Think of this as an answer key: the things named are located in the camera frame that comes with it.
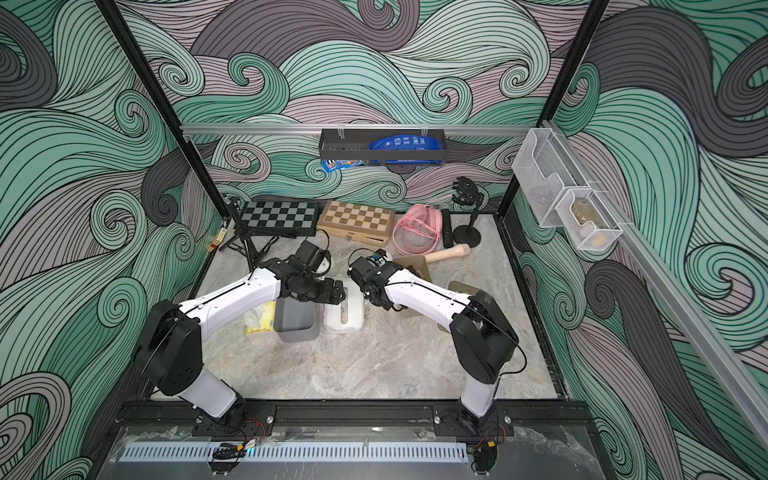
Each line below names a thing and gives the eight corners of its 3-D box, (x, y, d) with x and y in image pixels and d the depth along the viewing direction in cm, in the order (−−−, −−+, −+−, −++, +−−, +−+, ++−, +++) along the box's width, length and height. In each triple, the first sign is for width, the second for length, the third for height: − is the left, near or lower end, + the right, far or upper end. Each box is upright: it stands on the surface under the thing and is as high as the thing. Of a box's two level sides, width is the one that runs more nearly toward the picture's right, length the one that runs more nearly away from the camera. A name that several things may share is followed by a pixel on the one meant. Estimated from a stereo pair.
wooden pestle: (426, 263, 105) (427, 259, 103) (423, 254, 108) (424, 250, 106) (469, 255, 108) (471, 251, 106) (465, 247, 110) (466, 243, 108)
